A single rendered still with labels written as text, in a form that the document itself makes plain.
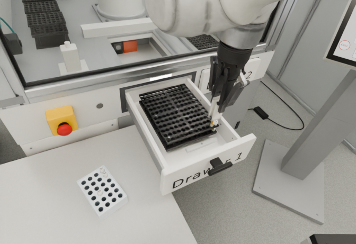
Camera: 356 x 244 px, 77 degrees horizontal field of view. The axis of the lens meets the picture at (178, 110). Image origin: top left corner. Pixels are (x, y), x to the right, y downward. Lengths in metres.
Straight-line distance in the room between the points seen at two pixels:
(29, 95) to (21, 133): 0.15
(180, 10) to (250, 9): 0.09
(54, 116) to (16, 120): 0.10
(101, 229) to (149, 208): 0.13
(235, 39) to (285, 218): 1.39
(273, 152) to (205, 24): 1.67
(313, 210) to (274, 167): 0.35
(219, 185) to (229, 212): 0.18
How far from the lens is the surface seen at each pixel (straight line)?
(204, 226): 1.51
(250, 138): 0.66
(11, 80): 0.69
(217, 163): 0.60
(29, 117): 0.76
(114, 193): 0.67
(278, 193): 1.73
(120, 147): 0.79
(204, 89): 0.91
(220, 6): 0.30
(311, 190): 1.86
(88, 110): 0.77
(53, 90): 0.70
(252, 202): 1.66
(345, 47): 1.18
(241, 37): 0.48
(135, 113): 0.71
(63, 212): 0.72
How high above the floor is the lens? 1.40
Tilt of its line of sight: 44 degrees down
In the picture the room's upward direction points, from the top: 8 degrees clockwise
